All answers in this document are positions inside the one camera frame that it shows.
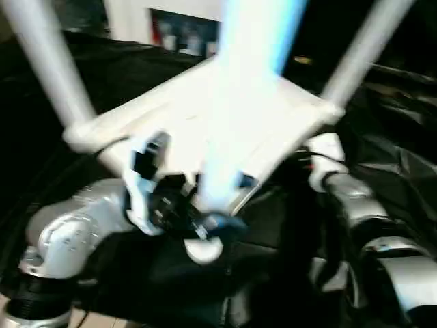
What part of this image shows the white plastic table top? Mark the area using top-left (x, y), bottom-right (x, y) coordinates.
top-left (62, 56), bottom-right (345, 266)

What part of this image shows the white plastic table leg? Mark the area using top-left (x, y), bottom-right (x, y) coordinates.
top-left (197, 0), bottom-right (310, 215)
top-left (319, 0), bottom-right (419, 109)
top-left (0, 0), bottom-right (98, 133)

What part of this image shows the black mat cloth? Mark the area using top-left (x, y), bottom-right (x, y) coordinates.
top-left (0, 29), bottom-right (437, 328)

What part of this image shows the long black rod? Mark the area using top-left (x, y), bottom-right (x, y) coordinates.
top-left (371, 64), bottom-right (437, 83)

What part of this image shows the dark tall cabinet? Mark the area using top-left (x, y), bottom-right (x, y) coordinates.
top-left (283, 0), bottom-right (437, 76)

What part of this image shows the white display cabinet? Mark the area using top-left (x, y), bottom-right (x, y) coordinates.
top-left (105, 0), bottom-right (226, 55)

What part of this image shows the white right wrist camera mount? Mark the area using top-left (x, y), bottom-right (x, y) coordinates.
top-left (307, 133), bottom-right (349, 192)

